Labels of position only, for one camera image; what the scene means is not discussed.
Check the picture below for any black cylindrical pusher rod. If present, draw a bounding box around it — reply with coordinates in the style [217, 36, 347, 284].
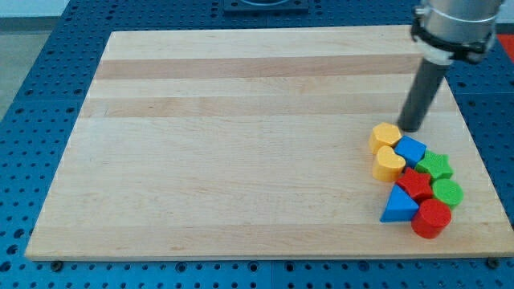
[397, 59, 449, 132]

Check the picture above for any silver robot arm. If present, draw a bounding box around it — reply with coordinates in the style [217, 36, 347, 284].
[397, 0, 504, 132]

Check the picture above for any blue triangle block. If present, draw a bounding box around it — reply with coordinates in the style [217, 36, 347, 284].
[380, 185, 419, 222]

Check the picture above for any yellow hexagon block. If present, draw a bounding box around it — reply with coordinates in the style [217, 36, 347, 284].
[369, 122, 402, 154]

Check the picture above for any blue cube block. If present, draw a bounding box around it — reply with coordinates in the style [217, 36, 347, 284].
[394, 136, 426, 169]

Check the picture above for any green star block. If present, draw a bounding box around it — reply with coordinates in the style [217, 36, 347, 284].
[414, 150, 454, 181]

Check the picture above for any yellow heart block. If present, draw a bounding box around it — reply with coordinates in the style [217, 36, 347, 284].
[372, 146, 406, 182]

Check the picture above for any red star block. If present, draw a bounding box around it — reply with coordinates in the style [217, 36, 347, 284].
[396, 167, 434, 203]

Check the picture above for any green cylinder block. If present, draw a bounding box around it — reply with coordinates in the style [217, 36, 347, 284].
[431, 179, 464, 210]

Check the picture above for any red cylinder block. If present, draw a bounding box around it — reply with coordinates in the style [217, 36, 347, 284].
[411, 199, 452, 239]

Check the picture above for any black board screw right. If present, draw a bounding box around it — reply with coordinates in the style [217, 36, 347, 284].
[486, 258, 500, 270]

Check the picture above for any black board screw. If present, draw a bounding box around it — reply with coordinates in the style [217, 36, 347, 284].
[486, 258, 500, 270]
[50, 261, 63, 272]

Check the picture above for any dark mounting plate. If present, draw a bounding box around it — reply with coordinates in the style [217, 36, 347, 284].
[222, 0, 309, 13]

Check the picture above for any wooden board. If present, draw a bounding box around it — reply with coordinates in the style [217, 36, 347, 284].
[26, 26, 513, 261]

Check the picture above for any black board screw left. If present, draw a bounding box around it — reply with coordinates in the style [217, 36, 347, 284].
[50, 261, 63, 272]

